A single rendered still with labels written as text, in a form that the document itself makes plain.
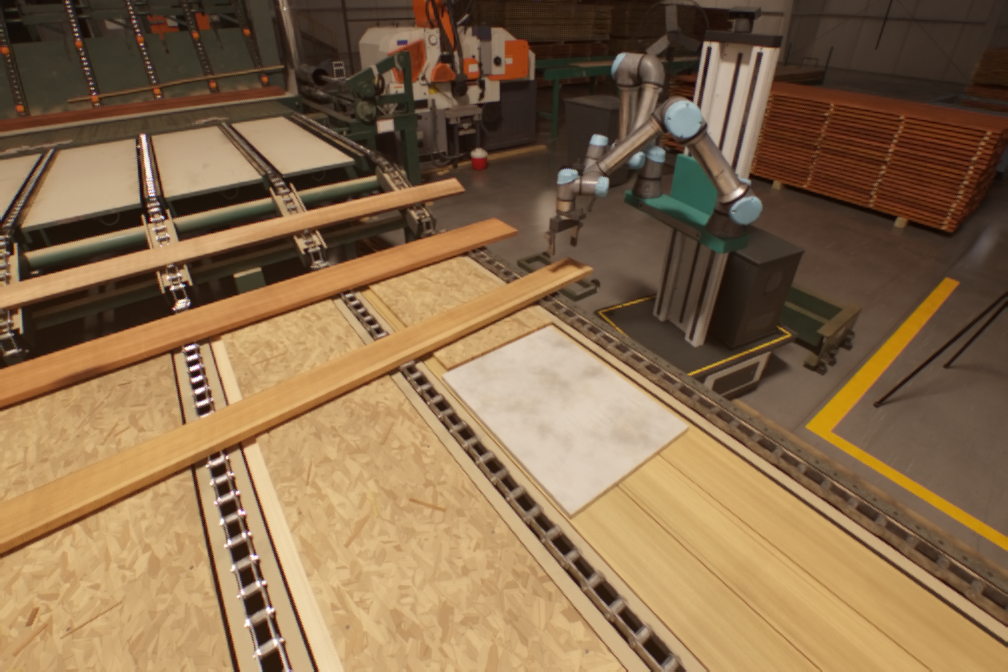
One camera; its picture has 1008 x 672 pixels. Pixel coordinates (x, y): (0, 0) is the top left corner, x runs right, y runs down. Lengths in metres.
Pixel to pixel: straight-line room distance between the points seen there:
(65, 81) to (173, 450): 5.84
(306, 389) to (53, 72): 5.96
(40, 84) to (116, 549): 6.04
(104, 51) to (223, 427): 6.07
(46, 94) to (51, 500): 5.73
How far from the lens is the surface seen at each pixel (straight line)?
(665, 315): 2.78
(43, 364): 2.14
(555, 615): 1.11
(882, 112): 6.20
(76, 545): 1.51
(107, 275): 2.53
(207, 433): 1.52
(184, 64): 7.02
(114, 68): 7.03
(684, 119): 1.78
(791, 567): 1.32
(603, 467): 1.31
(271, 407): 1.51
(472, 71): 6.52
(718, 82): 2.38
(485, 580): 1.13
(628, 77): 2.32
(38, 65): 7.18
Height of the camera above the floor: 1.85
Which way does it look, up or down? 32 degrees down
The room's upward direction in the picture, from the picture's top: straight up
